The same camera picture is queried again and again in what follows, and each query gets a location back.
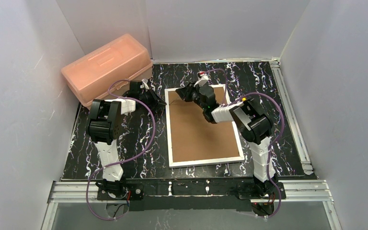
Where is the clear grey screwdriver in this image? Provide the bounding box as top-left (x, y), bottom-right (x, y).
top-left (169, 100), bottom-right (180, 106)

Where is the white picture frame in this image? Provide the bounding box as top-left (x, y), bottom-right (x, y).
top-left (164, 88), bottom-right (245, 168)

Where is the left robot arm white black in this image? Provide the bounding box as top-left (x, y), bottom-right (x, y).
top-left (86, 79), bottom-right (165, 196)

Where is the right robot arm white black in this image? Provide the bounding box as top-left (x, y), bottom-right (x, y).
top-left (176, 83), bottom-right (278, 195)

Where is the translucent orange plastic box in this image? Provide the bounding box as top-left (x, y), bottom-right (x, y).
top-left (61, 34), bottom-right (153, 108)

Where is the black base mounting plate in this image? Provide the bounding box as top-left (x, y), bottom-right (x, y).
top-left (95, 177), bottom-right (287, 213)

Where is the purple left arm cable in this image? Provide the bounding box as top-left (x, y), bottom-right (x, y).
top-left (86, 80), bottom-right (157, 222)

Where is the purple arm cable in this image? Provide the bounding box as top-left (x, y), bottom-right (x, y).
top-left (86, 80), bottom-right (157, 222)
top-left (203, 68), bottom-right (286, 219)

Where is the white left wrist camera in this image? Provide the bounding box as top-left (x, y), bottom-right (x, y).
top-left (141, 79), bottom-right (150, 90)

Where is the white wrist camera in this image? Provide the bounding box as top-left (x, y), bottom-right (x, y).
top-left (141, 79), bottom-right (150, 90)
top-left (194, 71), bottom-right (209, 87)

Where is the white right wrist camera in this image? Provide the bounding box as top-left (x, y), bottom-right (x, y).
top-left (194, 71), bottom-right (209, 87)

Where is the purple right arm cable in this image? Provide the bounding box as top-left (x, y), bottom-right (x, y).
top-left (203, 68), bottom-right (286, 219)

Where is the aluminium right side rail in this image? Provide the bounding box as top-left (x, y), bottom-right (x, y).
top-left (269, 59), bottom-right (314, 175)

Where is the aluminium rail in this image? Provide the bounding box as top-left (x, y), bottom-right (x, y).
top-left (269, 59), bottom-right (314, 175)
top-left (48, 178), bottom-right (334, 203)

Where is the aluminium front rail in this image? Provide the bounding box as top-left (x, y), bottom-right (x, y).
top-left (48, 178), bottom-right (334, 203)

